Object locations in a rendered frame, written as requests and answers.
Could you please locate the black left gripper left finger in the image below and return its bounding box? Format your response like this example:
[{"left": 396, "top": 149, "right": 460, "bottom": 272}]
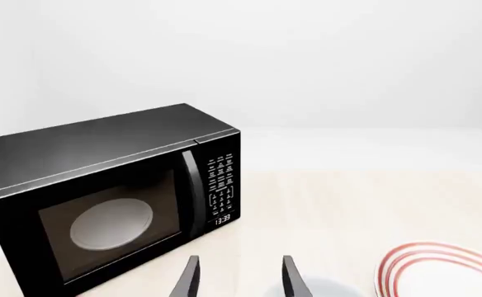
[{"left": 168, "top": 255, "right": 201, "bottom": 297}]

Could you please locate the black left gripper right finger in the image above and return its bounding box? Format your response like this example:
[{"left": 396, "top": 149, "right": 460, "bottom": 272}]
[{"left": 281, "top": 255, "right": 314, "bottom": 297}]

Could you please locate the white microwave turntable plate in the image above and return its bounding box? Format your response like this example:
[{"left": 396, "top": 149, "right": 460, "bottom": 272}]
[{"left": 69, "top": 198, "right": 154, "bottom": 250}]

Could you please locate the black microwave oven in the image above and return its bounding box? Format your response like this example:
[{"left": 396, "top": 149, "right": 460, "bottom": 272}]
[{"left": 0, "top": 102, "right": 243, "bottom": 297}]

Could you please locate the white plate with red rings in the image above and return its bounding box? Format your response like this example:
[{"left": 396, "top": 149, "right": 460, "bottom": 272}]
[{"left": 373, "top": 242, "right": 482, "bottom": 297}]

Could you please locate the black microwave door handle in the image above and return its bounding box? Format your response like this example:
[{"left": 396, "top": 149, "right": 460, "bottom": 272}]
[{"left": 181, "top": 149, "right": 207, "bottom": 238}]

